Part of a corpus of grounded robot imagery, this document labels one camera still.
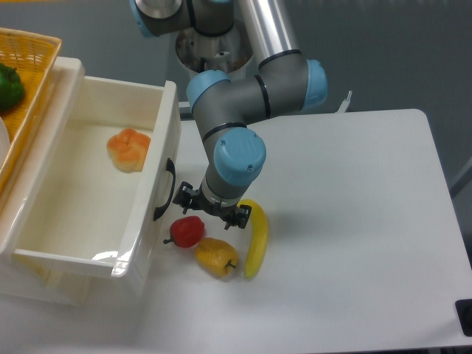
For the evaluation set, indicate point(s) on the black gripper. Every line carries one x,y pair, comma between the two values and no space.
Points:
188,198

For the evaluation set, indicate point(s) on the black top drawer handle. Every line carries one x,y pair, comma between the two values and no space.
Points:
159,211

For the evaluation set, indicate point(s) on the white top drawer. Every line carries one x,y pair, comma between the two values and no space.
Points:
89,218

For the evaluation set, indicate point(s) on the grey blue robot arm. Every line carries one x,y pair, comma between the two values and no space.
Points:
223,108

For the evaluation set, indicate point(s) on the white drawer cabinet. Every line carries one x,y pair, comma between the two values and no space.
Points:
19,275

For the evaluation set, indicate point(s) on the red bell pepper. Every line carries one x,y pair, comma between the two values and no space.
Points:
186,232

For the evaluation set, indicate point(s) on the yellow banana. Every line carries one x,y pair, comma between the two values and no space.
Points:
259,239

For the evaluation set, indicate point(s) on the yellow bell pepper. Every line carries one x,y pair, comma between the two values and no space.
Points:
216,256

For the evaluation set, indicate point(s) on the orange bread roll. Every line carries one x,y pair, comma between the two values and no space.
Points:
128,150

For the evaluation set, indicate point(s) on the green bell pepper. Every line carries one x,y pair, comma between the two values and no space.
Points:
12,89

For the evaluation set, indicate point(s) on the yellow woven basket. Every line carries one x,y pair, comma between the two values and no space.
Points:
32,56

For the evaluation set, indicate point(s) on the black table corner fixture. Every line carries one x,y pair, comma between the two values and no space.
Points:
464,312

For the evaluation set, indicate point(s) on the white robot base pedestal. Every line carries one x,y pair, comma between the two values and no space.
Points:
230,53

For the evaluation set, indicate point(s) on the white bracket behind table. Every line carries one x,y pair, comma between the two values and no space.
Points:
345,104

